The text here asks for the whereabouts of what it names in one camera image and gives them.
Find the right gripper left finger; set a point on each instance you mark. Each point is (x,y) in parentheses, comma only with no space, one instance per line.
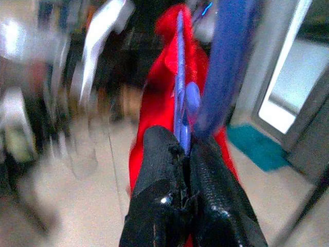
(156,185)

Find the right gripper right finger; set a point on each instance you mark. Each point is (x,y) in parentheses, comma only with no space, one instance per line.
(218,195)

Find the red garment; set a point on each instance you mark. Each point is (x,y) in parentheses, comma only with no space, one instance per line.
(154,103)

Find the purple plastic hanger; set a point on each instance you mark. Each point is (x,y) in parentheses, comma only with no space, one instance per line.
(181,77)

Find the teal floor mat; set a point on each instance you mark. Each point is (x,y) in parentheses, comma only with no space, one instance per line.
(257,146)

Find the white framed glass door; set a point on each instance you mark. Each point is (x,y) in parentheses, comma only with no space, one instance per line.
(288,90)

